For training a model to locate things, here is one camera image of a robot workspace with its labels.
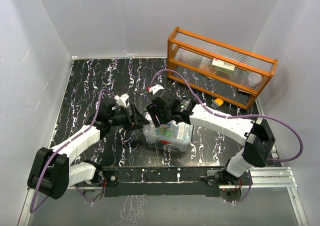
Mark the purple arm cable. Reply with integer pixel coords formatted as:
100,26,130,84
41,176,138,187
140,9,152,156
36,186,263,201
29,88,121,214
151,69,305,204

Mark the green wind oil box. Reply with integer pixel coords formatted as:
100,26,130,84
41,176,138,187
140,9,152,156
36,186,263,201
159,128,174,138

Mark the clear medicine kit box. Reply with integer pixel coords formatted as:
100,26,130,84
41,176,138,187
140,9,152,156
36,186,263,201
143,128,193,152

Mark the orange wooden shelf rack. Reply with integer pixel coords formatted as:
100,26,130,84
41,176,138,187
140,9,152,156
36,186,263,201
167,27,278,111

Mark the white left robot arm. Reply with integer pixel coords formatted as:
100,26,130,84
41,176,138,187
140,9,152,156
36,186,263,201
27,103,150,200

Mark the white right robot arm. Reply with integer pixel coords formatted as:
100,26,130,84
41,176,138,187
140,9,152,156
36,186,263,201
146,85,276,185

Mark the orange yellow tape roll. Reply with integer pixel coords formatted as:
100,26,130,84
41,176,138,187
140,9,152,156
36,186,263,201
212,98,224,108

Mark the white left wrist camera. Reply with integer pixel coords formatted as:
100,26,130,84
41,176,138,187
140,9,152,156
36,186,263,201
114,93,129,108

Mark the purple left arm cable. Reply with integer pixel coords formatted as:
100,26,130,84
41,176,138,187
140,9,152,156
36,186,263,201
29,88,121,214

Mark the cream medicine box on shelf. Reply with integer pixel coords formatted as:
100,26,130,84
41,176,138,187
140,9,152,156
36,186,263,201
211,58,235,74

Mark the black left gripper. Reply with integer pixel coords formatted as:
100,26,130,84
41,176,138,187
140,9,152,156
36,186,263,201
109,104,150,132

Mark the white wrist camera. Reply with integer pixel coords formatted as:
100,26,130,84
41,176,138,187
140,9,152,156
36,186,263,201
147,84,164,95
114,93,129,108

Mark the black front mounting rail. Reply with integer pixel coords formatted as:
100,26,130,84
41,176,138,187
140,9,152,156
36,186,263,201
74,164,251,198

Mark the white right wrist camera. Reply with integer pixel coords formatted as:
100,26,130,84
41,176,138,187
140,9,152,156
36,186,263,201
147,84,164,95

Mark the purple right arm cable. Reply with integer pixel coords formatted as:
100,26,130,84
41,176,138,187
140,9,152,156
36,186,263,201
151,69,305,204

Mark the clear kit box lid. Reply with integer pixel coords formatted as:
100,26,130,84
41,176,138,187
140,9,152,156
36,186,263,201
143,121,194,149

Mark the clear plastic cup on shelf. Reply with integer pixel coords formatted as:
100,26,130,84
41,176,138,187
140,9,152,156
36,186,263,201
247,72,263,88

